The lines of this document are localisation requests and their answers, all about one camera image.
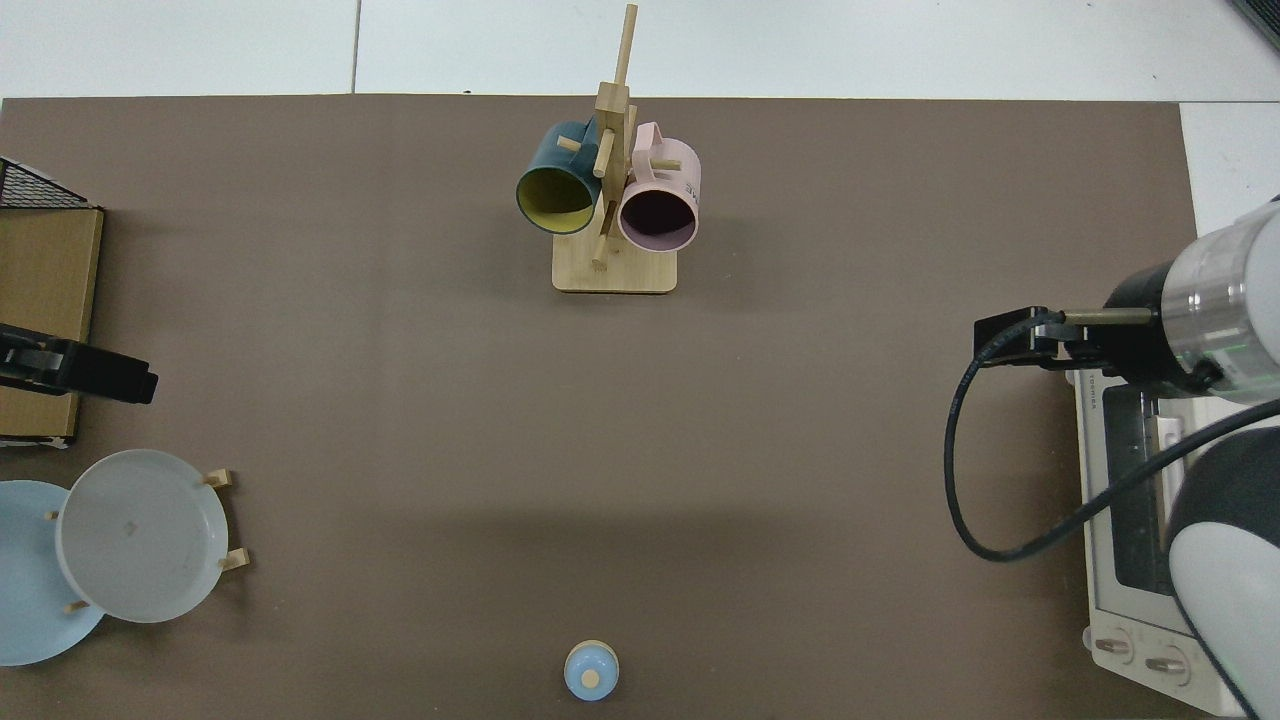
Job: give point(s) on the brown table cloth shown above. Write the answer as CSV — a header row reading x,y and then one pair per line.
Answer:
x,y
400,350

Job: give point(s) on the wooden cup stand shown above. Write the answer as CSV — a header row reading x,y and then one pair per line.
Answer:
x,y
620,275

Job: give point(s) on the light blue plate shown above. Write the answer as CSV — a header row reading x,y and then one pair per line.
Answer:
x,y
25,580

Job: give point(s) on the small blue round bell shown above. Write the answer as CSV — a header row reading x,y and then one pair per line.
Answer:
x,y
591,672

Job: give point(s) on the dark blue cup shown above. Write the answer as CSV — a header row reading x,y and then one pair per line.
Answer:
x,y
555,155

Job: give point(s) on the wooden plate rack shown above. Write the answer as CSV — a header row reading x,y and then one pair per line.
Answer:
x,y
218,478

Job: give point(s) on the pale toaster oven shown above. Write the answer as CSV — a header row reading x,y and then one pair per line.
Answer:
x,y
1135,560

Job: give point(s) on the pink cup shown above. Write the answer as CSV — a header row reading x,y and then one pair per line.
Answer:
x,y
665,180

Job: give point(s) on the grey plate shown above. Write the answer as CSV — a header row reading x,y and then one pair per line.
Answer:
x,y
140,535

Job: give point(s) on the dark grey flat device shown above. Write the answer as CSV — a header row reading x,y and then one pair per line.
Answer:
x,y
1262,18

